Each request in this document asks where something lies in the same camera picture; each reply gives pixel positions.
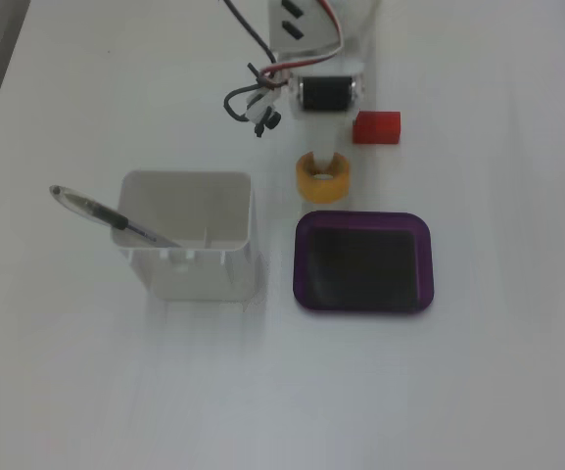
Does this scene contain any white gripper, black motor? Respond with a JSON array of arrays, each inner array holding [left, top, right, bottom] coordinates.
[[288, 62, 364, 172]]

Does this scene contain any yellow tape roll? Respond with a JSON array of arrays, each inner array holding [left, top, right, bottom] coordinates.
[[295, 151, 352, 205]]

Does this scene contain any white plastic box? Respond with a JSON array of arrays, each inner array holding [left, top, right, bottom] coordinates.
[[110, 168, 256, 303]]

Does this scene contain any red rectangular block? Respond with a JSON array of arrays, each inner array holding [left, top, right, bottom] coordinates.
[[352, 110, 402, 146]]

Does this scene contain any purple tray with black inside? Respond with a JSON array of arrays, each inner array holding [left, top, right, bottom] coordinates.
[[292, 210, 436, 315]]

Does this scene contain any clear black ballpoint pen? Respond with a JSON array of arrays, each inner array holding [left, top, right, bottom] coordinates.
[[48, 184, 183, 249]]

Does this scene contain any dark cable bundle with connector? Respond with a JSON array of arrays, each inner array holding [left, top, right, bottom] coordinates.
[[221, 0, 346, 140]]

